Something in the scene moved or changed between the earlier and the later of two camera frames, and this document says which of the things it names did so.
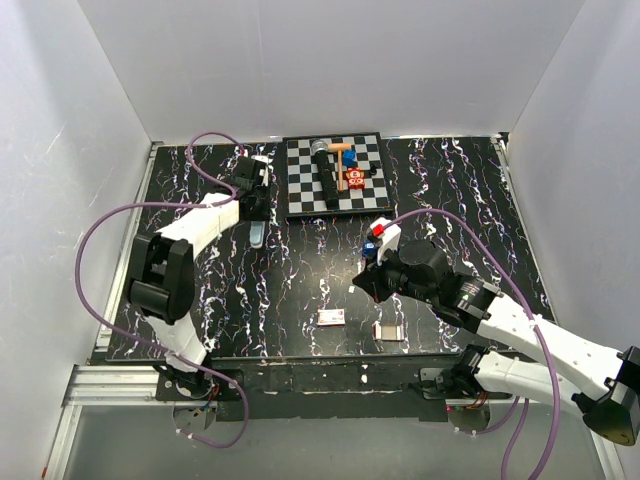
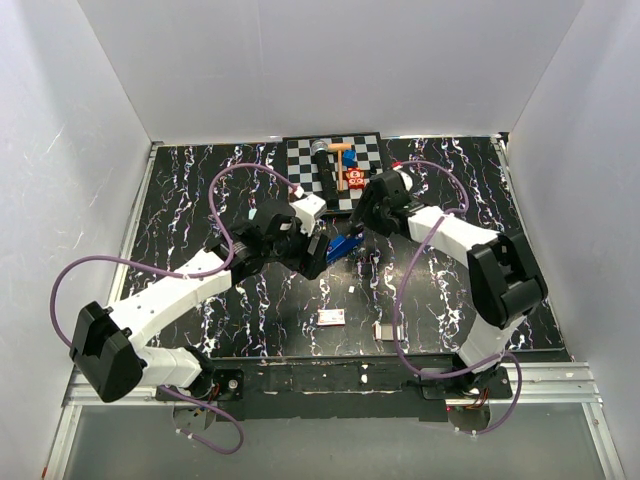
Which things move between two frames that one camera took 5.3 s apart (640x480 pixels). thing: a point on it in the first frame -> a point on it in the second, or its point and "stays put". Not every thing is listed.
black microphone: (325, 174) stays put
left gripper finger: (260, 209) -> (319, 245)
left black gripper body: (262, 191) -> (287, 252)
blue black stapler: (369, 249) -> (341, 246)
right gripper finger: (375, 286) -> (360, 217)
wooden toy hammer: (340, 147) stays put
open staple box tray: (388, 332) stays put
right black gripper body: (392, 270) -> (378, 212)
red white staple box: (330, 317) stays put
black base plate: (407, 387) stays put
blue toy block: (349, 157) stays put
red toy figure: (355, 178) stays put
